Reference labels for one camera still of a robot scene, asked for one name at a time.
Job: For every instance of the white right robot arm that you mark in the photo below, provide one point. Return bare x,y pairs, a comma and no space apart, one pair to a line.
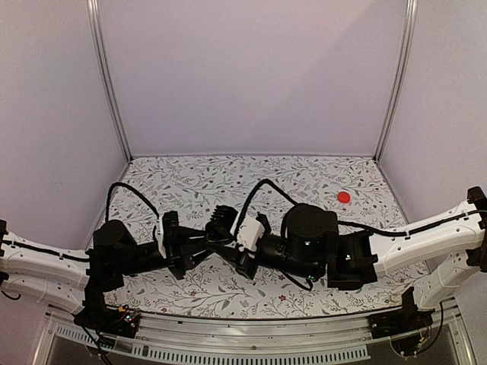
314,243

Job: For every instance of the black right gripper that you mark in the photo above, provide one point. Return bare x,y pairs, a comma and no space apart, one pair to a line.
242,265

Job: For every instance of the black earbud charging case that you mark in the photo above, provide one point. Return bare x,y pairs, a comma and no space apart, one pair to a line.
218,235

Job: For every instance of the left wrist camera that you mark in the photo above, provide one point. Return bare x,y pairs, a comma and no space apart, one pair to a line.
160,237

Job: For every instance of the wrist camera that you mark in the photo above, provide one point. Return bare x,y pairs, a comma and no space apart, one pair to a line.
250,231
160,237

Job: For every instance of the aluminium frame post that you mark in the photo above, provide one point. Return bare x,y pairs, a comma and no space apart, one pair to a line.
405,47
106,77

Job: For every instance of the left aluminium frame post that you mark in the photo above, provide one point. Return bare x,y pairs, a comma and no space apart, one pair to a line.
106,77

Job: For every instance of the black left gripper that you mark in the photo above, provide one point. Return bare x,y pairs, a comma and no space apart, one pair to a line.
173,245

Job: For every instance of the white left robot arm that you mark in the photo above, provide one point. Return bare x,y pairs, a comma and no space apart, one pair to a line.
78,280

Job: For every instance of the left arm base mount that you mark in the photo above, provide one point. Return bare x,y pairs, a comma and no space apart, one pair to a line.
96,315

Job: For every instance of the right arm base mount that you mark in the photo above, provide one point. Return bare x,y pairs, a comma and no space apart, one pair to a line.
405,319

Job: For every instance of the floral patterned table mat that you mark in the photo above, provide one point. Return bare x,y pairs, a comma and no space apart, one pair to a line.
194,186

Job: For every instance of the red round charging case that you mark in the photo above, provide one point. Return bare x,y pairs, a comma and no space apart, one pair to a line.
344,197

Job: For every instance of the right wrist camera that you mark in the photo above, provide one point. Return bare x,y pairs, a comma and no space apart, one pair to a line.
250,231

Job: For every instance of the right aluminium frame post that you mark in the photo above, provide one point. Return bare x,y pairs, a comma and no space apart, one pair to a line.
405,47

